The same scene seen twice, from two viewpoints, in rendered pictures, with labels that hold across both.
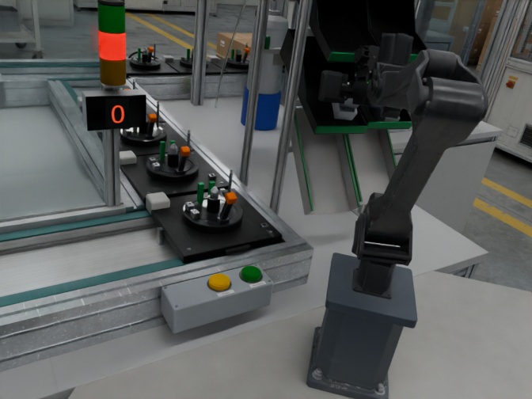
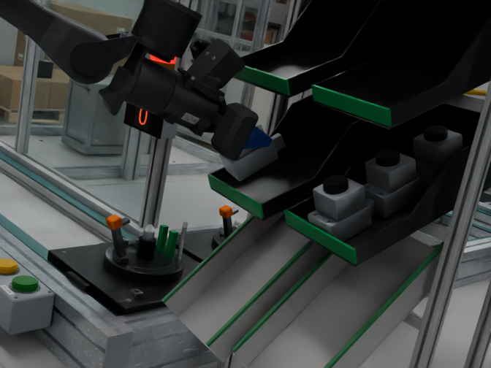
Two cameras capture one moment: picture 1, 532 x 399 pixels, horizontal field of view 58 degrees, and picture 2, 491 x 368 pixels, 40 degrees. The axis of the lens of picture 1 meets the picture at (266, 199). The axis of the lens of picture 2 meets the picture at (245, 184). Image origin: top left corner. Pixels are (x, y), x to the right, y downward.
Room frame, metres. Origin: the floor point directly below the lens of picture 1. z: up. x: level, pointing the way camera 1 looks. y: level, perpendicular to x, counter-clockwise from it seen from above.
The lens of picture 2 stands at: (0.87, -1.01, 1.44)
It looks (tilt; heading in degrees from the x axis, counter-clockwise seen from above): 14 degrees down; 78
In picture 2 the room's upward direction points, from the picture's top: 11 degrees clockwise
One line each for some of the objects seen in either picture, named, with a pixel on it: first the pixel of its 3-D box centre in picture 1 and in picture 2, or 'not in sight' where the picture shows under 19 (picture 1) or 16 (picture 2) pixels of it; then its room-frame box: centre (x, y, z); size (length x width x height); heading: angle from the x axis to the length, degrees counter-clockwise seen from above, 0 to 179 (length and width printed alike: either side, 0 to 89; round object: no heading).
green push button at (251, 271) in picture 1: (250, 275); (24, 285); (0.78, 0.01, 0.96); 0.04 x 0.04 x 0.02
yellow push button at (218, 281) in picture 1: (219, 283); (4, 268); (0.74, 0.07, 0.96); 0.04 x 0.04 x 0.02
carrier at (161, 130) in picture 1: (143, 124); not in sight; (1.37, 0.40, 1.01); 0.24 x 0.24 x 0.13; 35
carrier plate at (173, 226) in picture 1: (211, 221); (142, 272); (0.96, 0.12, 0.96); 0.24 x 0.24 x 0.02; 35
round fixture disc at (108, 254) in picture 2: (212, 214); (144, 262); (0.96, 0.12, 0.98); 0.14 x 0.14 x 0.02
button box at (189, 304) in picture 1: (218, 295); (2, 285); (0.74, 0.07, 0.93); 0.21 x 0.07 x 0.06; 125
